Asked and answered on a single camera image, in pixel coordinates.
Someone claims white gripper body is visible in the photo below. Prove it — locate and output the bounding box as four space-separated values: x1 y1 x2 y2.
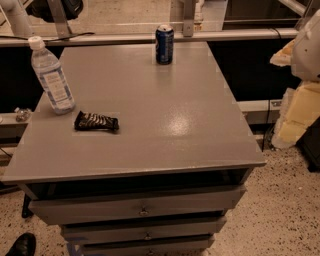
291 10 320 82

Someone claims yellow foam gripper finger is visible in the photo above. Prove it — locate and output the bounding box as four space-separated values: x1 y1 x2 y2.
270 40 295 67
271 81 320 149

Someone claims black rxbar chocolate wrapper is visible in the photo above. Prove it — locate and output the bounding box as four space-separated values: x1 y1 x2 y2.
74 111 119 131

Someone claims blue soda can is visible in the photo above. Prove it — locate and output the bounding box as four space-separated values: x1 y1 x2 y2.
155 24 174 65

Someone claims grey drawer cabinet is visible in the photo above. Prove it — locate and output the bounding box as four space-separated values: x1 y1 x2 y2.
0 42 267 256

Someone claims bottom grey drawer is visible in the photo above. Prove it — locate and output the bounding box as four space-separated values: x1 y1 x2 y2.
81 235 214 256

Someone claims grey drawer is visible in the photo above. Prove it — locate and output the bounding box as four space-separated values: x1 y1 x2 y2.
62 215 226 245
81 235 214 256
30 185 246 225

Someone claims clear plastic water bottle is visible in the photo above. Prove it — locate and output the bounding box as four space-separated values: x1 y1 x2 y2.
28 36 75 115

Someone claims middle grey drawer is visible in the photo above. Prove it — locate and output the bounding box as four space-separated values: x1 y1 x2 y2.
62 215 226 245

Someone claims top grey drawer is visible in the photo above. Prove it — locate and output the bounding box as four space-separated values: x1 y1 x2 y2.
30 185 246 225

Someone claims white pipe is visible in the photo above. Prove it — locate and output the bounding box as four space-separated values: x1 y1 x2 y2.
0 0 34 37

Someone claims crumpled clear plastic wrapper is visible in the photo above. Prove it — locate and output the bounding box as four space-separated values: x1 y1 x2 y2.
14 107 32 122

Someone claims black leather shoe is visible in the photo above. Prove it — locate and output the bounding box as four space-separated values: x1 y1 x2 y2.
5 232 36 256

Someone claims grey metal rail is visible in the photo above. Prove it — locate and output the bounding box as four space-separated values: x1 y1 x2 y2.
0 27 299 48

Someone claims black cable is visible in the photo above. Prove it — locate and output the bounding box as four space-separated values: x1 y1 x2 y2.
0 31 96 42

